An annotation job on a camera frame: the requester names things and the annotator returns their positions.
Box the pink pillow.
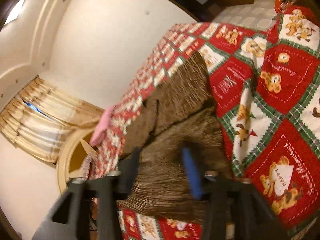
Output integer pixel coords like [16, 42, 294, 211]
[89, 105, 116, 147]

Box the red Christmas patchwork blanket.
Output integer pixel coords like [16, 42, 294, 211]
[90, 5, 319, 239]

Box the brown knit sweater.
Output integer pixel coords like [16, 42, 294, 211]
[118, 52, 232, 223]

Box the striped pillow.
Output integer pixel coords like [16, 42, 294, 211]
[78, 153, 94, 180]

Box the cream wooden headboard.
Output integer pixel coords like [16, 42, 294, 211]
[56, 128, 97, 194]

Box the beige patterned curtain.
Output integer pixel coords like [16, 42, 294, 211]
[1, 77, 104, 164]

